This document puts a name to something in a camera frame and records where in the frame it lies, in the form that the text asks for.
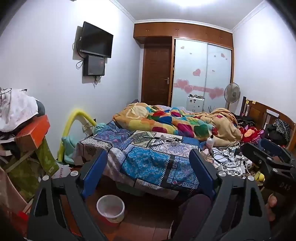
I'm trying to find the wardrobe with heart stickers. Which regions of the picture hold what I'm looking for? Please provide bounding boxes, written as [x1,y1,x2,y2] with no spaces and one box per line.
[171,37,233,112]

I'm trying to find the white plastic bin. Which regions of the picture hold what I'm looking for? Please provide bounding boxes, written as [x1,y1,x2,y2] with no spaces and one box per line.
[96,195,125,224]

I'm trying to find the person's right hand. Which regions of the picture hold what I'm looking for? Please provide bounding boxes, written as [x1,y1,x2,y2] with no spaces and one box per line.
[265,193,281,223]

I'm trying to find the green patterned bag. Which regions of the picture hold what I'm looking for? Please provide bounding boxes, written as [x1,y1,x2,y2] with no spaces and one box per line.
[5,152,47,202]

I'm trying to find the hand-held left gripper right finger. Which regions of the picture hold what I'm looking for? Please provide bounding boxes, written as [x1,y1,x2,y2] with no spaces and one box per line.
[189,148,271,241]

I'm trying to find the red plush toy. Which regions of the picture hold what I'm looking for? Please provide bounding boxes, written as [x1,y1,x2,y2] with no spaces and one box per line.
[239,126,264,144]

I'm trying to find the wall-mounted black television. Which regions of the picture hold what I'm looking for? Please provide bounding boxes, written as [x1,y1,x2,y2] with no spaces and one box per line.
[79,21,114,58]

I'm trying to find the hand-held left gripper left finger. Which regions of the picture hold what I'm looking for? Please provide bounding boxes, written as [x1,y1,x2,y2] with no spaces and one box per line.
[27,149,109,241]

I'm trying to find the brown wooden door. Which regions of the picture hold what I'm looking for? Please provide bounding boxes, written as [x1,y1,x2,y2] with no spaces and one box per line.
[143,43,173,106]

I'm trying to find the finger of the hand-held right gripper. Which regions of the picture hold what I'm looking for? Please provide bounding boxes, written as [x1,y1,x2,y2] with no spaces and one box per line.
[258,138,293,163]
[240,142,293,177]

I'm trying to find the small black wall monitor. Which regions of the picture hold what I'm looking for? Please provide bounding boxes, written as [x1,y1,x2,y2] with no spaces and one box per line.
[83,55,106,77]

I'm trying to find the grey-green cushion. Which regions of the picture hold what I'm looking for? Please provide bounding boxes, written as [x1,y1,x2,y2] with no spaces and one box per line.
[35,100,47,117]

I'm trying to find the person's leg dark pants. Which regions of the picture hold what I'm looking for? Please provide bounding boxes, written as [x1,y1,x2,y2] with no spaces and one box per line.
[171,193,212,241]

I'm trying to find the colourful patterned blanket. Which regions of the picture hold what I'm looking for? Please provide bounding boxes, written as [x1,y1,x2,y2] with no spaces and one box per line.
[112,103,243,147]

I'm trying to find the black patterned cloth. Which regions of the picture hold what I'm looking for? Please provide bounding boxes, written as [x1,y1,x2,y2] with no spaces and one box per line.
[265,119,291,145]

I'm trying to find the wooden headboard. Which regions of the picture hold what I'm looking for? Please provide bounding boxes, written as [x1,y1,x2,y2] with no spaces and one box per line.
[240,97,296,151]

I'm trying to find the tangle of cables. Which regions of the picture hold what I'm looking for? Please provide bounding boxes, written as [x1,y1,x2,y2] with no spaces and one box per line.
[209,141,250,177]

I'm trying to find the orange box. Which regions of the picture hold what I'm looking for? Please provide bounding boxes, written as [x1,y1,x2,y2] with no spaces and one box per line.
[14,115,51,152]

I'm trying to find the black wall cable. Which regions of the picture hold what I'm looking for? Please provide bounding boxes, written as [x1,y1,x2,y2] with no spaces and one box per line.
[73,42,85,69]

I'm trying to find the green patterned box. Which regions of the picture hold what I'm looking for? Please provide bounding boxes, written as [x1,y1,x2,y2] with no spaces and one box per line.
[35,138,58,176]

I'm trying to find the teal cloth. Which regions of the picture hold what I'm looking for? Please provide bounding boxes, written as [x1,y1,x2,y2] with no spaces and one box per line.
[62,123,107,165]

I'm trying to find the white box with gadgets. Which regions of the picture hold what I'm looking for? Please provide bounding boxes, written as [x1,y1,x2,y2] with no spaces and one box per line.
[187,95,205,113]

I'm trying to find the white cloth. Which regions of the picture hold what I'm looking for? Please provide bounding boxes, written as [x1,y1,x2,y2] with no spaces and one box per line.
[0,89,38,132]

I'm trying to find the yellow foam tube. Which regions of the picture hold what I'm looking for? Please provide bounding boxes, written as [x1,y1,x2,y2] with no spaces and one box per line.
[58,108,96,161]

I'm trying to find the standing fan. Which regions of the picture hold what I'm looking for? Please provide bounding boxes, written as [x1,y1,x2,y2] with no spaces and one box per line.
[224,83,241,110]

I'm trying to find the white cable bundle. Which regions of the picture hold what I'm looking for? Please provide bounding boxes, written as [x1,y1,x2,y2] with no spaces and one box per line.
[165,136,184,147]

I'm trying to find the white cardboard box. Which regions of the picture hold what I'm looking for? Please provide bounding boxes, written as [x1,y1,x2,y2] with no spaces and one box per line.
[54,162,73,180]

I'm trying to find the wooden overhead cabinet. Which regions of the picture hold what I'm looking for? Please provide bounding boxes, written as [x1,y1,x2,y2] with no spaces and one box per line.
[134,22,233,48]

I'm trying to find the patchwork bedsheet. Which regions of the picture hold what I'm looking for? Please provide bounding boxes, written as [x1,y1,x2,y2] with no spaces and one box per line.
[75,122,222,193]

